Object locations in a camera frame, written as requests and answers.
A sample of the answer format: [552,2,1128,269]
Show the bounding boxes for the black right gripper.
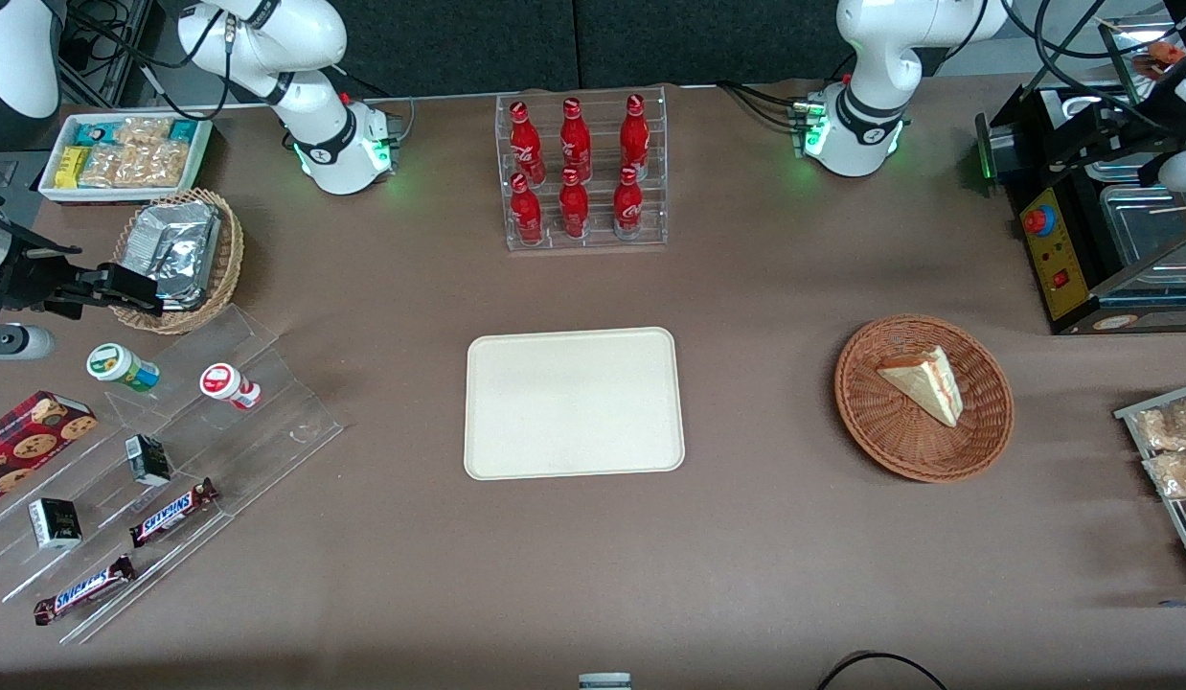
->
[0,195,164,323]

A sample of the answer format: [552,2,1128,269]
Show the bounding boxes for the triangle sandwich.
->
[876,345,966,429]

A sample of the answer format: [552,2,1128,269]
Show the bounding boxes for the white rectangular snack tray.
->
[37,111,215,205]

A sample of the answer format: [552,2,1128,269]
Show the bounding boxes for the oval tan wicker basket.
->
[111,187,246,335]

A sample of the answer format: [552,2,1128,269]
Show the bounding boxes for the round brown wicker basket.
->
[833,314,1016,484]

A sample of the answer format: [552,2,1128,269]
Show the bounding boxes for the cream plastic serving tray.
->
[466,327,687,481]

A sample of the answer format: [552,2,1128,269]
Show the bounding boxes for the green capped small cup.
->
[85,342,161,394]

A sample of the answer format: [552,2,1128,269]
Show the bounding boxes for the silver foil wrapped package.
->
[123,200,222,311]

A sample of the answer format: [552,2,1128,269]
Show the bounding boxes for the clear cracker packet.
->
[114,116,173,148]
[120,143,193,189]
[80,144,125,189]

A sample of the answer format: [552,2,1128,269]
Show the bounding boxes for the yellow snack packet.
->
[54,145,93,191]

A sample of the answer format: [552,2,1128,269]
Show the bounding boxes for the black sealing machine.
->
[974,14,1186,337]

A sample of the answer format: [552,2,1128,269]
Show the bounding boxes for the red capped small cup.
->
[198,362,262,412]

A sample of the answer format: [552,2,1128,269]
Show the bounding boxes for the red plaid cookie box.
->
[0,389,100,511]

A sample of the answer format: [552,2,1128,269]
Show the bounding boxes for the small black chocolate box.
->
[27,496,83,551]
[124,433,173,488]

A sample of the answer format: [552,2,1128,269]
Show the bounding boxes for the clear acrylic stepped display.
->
[0,304,346,646]

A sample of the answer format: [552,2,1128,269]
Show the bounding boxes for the brown Snickers bar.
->
[33,554,137,627]
[128,477,220,549]

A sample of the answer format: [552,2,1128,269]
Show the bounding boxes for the clear bagged fried snack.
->
[1133,397,1186,452]
[1143,448,1186,500]

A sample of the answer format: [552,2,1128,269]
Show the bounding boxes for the red cola bottle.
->
[619,93,652,179]
[509,172,545,246]
[559,97,593,181]
[612,166,645,242]
[558,168,591,242]
[509,101,547,185]

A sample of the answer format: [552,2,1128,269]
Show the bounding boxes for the clear acrylic bottle rack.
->
[494,85,670,253]

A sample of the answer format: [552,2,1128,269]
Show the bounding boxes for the black overhead cable bundle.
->
[999,0,1178,137]

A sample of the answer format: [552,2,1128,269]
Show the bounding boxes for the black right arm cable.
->
[60,0,241,123]

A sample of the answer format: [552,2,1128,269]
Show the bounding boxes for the grey wire snack tray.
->
[1113,380,1186,587]

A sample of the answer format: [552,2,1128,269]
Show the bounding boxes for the black left arm base cables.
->
[715,79,810,132]

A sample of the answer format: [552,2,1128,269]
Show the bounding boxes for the black cable loop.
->
[815,651,949,690]

